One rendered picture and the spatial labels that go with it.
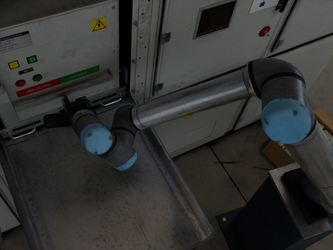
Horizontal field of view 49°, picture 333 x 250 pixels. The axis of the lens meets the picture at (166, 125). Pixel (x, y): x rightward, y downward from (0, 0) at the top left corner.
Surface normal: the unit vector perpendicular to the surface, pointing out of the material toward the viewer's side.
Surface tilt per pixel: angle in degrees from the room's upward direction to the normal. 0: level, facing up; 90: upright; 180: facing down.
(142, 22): 90
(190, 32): 90
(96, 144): 56
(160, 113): 63
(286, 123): 81
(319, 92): 0
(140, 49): 90
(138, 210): 0
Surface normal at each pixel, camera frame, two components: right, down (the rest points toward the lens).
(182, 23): 0.47, 0.77
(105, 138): 0.40, 0.36
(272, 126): -0.20, 0.72
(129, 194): 0.11, -0.53
